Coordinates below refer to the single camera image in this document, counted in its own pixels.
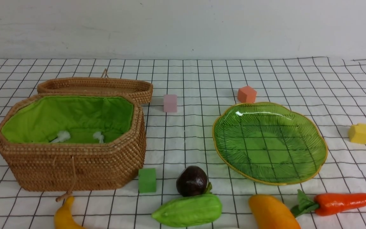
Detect dark purple mangosteen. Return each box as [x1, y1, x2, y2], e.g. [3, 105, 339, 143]
[176, 165, 213, 197]

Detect green chayote gourd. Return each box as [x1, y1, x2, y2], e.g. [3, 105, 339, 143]
[151, 194, 222, 228]

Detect orange yellow mango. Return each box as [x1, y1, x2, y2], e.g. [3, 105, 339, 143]
[248, 194, 301, 229]

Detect yellow banana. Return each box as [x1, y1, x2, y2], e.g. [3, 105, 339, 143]
[54, 196, 85, 229]

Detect orange carrot with leaves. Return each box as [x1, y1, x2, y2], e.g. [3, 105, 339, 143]
[290, 190, 366, 218]

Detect pink foam block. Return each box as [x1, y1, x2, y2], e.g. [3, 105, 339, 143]
[163, 94, 178, 113]

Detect woven rattan basket lid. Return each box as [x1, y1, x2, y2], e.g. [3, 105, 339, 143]
[37, 69, 153, 104]

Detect orange foam cube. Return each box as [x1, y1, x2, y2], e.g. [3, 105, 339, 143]
[237, 86, 257, 103]

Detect green foam block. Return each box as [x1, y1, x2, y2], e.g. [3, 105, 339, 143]
[138, 168, 157, 194]

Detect green glass leaf plate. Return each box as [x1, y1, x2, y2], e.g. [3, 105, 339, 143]
[212, 102, 328, 185]

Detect woven rattan basket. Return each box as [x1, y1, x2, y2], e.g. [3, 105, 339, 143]
[0, 93, 146, 192]

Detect white checkered tablecloth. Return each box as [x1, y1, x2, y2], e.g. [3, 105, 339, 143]
[0, 57, 366, 229]

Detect yellow foam cube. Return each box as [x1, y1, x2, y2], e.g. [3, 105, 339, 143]
[348, 123, 366, 144]

